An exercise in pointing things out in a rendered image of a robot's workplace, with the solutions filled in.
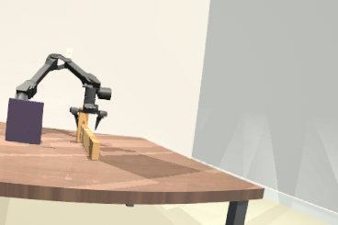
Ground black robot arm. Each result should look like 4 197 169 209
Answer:
15 53 112 115

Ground wooden slotted post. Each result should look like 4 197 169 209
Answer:
76 112 89 141

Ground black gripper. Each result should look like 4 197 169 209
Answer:
69 97 107 130

